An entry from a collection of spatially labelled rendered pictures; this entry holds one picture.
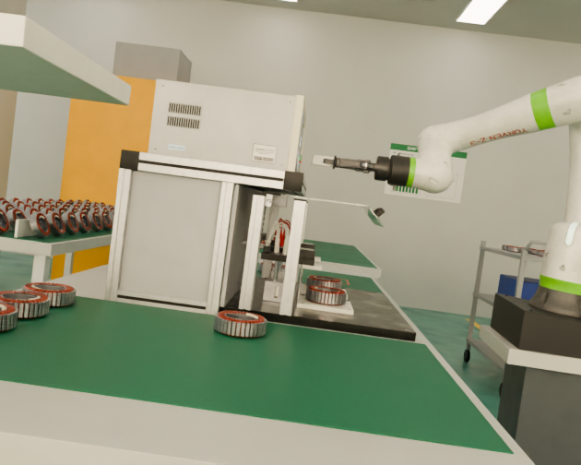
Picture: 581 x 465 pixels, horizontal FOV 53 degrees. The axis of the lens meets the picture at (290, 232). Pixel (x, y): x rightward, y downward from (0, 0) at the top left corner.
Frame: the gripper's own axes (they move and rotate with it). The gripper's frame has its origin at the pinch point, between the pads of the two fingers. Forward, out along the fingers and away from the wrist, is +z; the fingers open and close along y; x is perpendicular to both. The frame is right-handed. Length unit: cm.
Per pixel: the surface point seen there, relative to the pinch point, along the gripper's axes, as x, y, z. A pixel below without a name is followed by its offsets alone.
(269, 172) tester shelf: -7.8, -42.3, 12.4
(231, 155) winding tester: -3.9, -28.5, 24.0
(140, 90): 66, 327, 163
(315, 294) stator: -37.7, -25.2, -2.7
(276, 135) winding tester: 2.8, -28.5, 13.2
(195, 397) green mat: -43, -100, 14
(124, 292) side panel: -41, -42, 44
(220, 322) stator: -41, -61, 17
